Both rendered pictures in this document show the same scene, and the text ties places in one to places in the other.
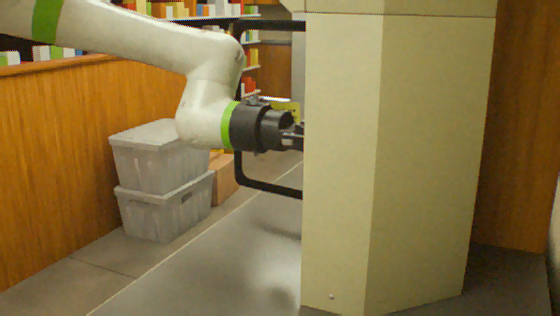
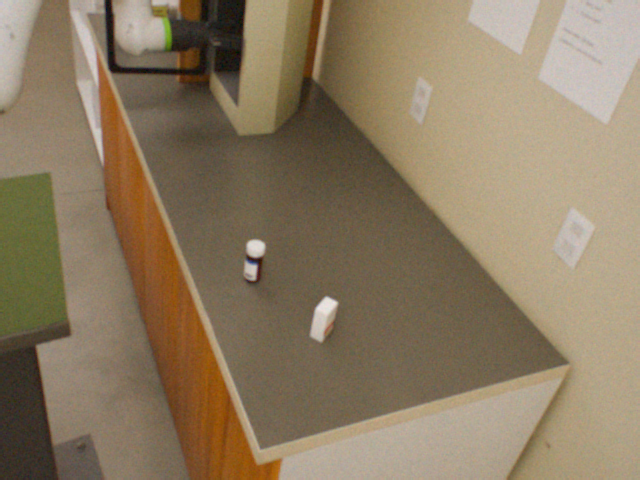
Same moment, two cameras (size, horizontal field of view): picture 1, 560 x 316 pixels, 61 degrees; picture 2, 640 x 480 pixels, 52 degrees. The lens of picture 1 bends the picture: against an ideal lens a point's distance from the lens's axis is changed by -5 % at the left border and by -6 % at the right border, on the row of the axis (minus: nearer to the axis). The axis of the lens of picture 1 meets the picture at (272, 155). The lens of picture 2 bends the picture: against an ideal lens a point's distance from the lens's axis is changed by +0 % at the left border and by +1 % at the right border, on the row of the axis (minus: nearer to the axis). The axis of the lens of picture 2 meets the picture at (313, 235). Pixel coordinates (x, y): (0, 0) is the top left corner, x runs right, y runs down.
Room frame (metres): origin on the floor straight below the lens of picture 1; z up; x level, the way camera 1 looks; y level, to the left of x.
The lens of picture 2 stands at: (-0.49, 1.18, 1.90)
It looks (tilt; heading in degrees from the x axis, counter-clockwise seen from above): 37 degrees down; 305
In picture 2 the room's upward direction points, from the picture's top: 10 degrees clockwise
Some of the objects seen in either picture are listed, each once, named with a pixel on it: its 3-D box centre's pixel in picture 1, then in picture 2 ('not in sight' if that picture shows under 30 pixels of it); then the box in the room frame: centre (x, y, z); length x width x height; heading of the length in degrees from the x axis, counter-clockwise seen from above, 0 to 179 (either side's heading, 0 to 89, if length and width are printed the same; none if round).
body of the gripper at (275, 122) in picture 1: (291, 132); (203, 34); (0.88, -0.03, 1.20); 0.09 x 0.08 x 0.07; 65
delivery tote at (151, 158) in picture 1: (164, 154); not in sight; (3.08, 0.69, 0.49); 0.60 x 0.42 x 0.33; 155
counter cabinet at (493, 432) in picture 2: not in sight; (248, 260); (0.68, -0.10, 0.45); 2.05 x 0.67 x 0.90; 155
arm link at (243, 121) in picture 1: (254, 125); (178, 33); (0.92, 0.03, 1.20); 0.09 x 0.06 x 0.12; 155
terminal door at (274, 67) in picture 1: (289, 111); (157, 12); (1.10, -0.04, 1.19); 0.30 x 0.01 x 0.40; 57
